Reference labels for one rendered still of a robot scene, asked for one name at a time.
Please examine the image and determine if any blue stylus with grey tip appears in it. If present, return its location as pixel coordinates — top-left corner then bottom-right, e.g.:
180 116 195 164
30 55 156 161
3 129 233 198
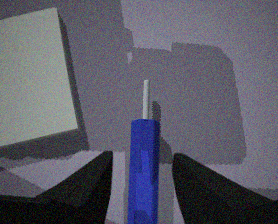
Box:
127 80 160 224

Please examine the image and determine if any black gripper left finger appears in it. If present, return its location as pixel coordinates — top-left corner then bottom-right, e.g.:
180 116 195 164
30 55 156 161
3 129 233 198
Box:
0 151 113 224

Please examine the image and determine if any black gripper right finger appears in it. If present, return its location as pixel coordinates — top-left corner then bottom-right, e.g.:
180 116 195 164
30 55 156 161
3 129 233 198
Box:
171 152 278 224

